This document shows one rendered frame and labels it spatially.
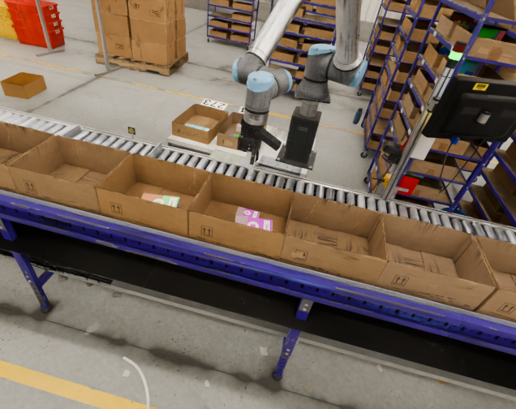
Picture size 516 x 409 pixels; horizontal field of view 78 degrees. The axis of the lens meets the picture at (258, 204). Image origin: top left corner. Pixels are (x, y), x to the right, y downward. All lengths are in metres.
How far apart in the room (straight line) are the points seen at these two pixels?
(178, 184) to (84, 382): 1.16
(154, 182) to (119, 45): 4.59
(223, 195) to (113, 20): 4.77
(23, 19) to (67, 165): 5.33
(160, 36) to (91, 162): 4.10
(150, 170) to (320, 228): 0.86
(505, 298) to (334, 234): 0.67
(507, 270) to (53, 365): 2.32
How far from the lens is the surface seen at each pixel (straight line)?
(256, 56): 1.33
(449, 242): 1.66
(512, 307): 1.57
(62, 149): 1.87
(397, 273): 1.35
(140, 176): 1.68
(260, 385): 2.04
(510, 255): 1.79
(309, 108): 2.12
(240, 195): 1.52
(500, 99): 1.91
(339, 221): 1.53
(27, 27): 7.09
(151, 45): 5.79
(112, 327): 2.23
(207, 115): 2.66
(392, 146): 2.02
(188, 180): 1.57
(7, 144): 2.11
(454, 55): 1.85
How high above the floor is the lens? 1.89
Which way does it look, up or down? 39 degrees down
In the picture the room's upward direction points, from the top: 10 degrees clockwise
